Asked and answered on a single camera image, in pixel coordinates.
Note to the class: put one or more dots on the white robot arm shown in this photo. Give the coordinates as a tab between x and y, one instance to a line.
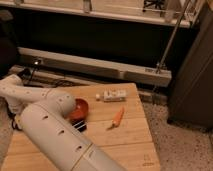
42	112

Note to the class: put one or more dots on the small plastic bottle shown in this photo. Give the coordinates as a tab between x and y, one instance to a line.
111	96

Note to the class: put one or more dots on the orange toy carrot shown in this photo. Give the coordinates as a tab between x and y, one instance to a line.
117	119

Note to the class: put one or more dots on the red bowl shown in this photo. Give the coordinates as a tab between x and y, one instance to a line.
81	110

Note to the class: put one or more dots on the black striped block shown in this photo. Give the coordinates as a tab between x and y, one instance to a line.
80	125

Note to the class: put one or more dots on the dark cabinet on right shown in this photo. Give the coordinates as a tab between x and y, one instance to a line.
191	97

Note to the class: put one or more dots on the metal diagonal pole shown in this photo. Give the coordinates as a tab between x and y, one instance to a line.
160	64

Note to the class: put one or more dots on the black office chair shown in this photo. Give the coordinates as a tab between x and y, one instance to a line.
9	54

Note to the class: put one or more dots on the long metal floor rail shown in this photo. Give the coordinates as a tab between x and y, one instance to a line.
97	67

